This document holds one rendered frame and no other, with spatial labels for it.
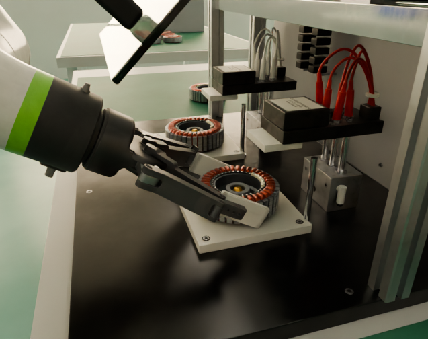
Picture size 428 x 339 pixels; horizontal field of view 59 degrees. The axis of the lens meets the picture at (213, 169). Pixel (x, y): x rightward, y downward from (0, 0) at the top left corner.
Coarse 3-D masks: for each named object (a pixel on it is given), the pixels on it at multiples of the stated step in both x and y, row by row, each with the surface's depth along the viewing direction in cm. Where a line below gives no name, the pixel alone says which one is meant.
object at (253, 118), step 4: (248, 112) 78; (252, 112) 78; (256, 112) 78; (260, 112) 77; (248, 116) 78; (252, 116) 76; (256, 116) 75; (260, 116) 75; (248, 120) 78; (252, 120) 76; (256, 120) 74; (260, 120) 73; (248, 124) 78; (252, 124) 76; (256, 124) 74; (260, 124) 72; (248, 128) 79; (252, 128) 77
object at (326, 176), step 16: (304, 160) 58; (320, 160) 56; (304, 176) 58; (320, 176) 54; (336, 176) 52; (352, 176) 52; (320, 192) 54; (336, 192) 52; (352, 192) 53; (336, 208) 54
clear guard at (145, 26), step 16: (144, 0) 32; (160, 0) 26; (176, 0) 22; (144, 16) 27; (160, 16) 22; (176, 16) 22; (112, 32) 35; (128, 32) 28; (144, 32) 23; (160, 32) 22; (112, 48) 29; (128, 48) 24; (144, 48) 22; (112, 64) 25; (128, 64) 22; (112, 80) 22
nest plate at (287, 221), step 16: (288, 208) 52; (192, 224) 49; (208, 224) 49; (224, 224) 49; (240, 224) 49; (272, 224) 49; (288, 224) 49; (304, 224) 49; (208, 240) 46; (224, 240) 46; (240, 240) 46; (256, 240) 47
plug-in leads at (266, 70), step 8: (272, 32) 71; (256, 40) 72; (264, 48) 68; (280, 48) 72; (256, 56) 70; (264, 56) 68; (280, 56) 73; (256, 64) 71; (264, 64) 69; (272, 64) 70; (280, 64) 73; (256, 72) 71; (264, 72) 69; (272, 72) 71; (280, 72) 74; (264, 80) 70
